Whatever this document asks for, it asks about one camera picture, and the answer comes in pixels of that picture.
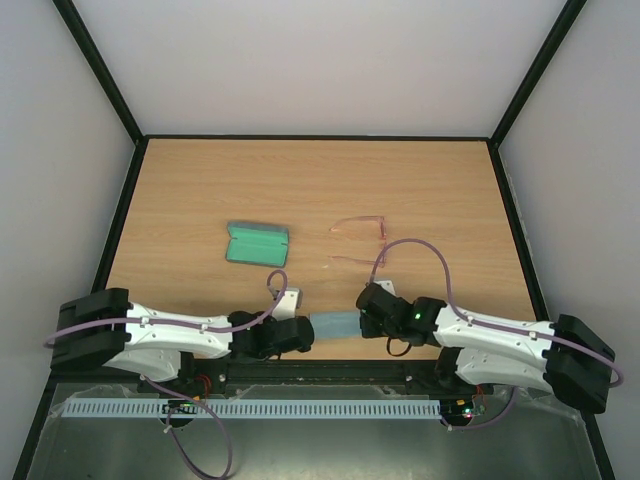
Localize light blue cleaning cloth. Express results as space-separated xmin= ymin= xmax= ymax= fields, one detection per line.
xmin=309 ymin=311 xmax=361 ymax=340

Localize blue-grey glasses case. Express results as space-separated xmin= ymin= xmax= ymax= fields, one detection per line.
xmin=225 ymin=221 xmax=289 ymax=268

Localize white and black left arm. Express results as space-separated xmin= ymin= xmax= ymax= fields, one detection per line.
xmin=45 ymin=288 xmax=315 ymax=381

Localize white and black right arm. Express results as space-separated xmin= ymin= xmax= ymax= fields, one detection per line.
xmin=356 ymin=283 xmax=616 ymax=414

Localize pink transparent sunglasses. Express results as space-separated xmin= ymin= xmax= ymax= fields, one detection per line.
xmin=328 ymin=215 xmax=387 ymax=266

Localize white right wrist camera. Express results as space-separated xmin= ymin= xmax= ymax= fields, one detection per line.
xmin=374 ymin=279 xmax=396 ymax=295

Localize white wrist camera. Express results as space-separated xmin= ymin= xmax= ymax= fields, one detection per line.
xmin=271 ymin=288 xmax=302 ymax=321
xmin=374 ymin=279 xmax=396 ymax=295

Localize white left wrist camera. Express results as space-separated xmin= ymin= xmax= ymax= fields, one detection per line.
xmin=271 ymin=288 xmax=302 ymax=321

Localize black front mounting rail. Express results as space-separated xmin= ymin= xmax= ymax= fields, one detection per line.
xmin=52 ymin=355 xmax=581 ymax=399

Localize light blue slotted cable duct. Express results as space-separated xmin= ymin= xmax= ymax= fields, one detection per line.
xmin=60 ymin=398 xmax=441 ymax=420

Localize black right corner frame post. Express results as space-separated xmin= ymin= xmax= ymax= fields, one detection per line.
xmin=489 ymin=0 xmax=587 ymax=150

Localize black corner frame post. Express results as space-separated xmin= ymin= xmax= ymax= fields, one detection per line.
xmin=489 ymin=0 xmax=587 ymax=150
xmin=52 ymin=0 xmax=144 ymax=144

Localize black left corner frame post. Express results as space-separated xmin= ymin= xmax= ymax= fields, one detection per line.
xmin=52 ymin=0 xmax=144 ymax=144

